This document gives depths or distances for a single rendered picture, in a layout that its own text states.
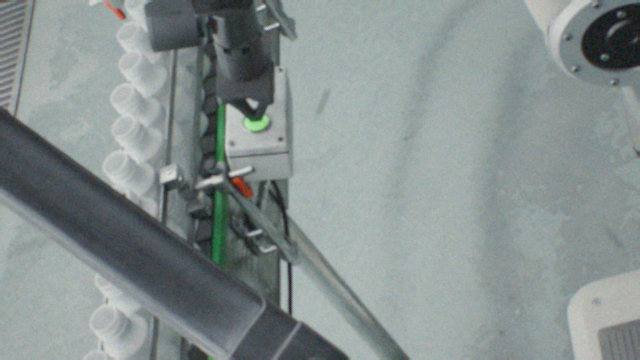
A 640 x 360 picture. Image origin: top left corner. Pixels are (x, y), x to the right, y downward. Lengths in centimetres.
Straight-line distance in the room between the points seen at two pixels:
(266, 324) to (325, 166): 223
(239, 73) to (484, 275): 132
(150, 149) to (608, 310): 96
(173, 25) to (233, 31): 7
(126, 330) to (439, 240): 144
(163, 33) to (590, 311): 110
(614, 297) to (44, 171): 152
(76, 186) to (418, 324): 187
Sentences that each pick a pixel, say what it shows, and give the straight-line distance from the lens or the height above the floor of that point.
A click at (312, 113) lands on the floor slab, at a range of 326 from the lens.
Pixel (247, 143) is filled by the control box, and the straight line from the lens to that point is 161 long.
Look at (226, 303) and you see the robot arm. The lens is 91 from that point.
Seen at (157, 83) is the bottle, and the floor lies 112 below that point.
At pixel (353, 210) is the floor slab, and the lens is 300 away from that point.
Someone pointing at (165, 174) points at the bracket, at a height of 112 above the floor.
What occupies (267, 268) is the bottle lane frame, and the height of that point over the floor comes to 86.
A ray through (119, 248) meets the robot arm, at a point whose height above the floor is 157.
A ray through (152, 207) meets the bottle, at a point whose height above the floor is 112.
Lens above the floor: 217
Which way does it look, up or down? 44 degrees down
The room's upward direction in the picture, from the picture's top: 38 degrees counter-clockwise
